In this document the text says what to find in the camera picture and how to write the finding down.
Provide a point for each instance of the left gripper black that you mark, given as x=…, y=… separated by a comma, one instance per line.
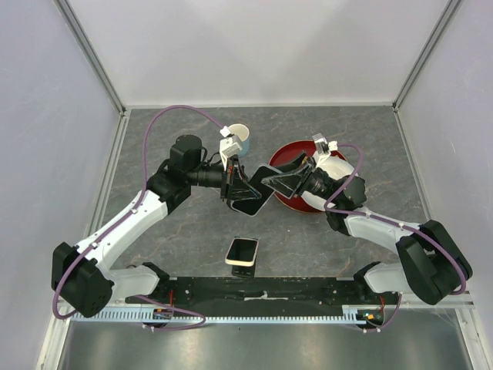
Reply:
x=240, y=190

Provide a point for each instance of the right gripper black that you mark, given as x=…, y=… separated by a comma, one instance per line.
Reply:
x=286, y=184

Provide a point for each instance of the dark phone with grey case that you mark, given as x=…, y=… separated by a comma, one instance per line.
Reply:
x=252, y=207

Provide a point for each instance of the phone with beige case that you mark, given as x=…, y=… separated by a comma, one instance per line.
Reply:
x=242, y=252

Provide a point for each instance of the black folding phone stand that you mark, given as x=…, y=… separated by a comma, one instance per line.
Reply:
x=244, y=272

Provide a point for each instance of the black round-base phone holder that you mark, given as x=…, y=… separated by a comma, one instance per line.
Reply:
x=230, y=203

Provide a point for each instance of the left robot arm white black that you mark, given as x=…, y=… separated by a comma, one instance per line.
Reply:
x=82, y=274

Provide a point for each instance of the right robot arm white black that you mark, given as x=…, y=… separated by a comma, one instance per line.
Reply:
x=430, y=265

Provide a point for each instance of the red round tray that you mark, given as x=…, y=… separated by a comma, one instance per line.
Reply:
x=285, y=152

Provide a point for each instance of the white paper plate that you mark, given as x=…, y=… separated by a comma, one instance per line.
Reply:
x=336, y=168

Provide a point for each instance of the blue mug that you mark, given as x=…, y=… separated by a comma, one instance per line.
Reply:
x=243, y=133

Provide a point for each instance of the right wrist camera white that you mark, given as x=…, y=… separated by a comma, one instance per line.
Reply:
x=323, y=147

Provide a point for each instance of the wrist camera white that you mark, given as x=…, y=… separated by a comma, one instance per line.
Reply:
x=230, y=145
x=323, y=147

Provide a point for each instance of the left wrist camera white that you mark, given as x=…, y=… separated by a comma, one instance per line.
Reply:
x=230, y=145

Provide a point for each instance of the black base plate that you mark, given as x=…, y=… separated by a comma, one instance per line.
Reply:
x=267, y=297

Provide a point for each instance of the grey slotted cable duct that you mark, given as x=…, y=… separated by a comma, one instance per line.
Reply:
x=151, y=315

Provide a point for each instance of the aluminium frame rail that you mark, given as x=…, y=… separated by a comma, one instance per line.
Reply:
x=463, y=301

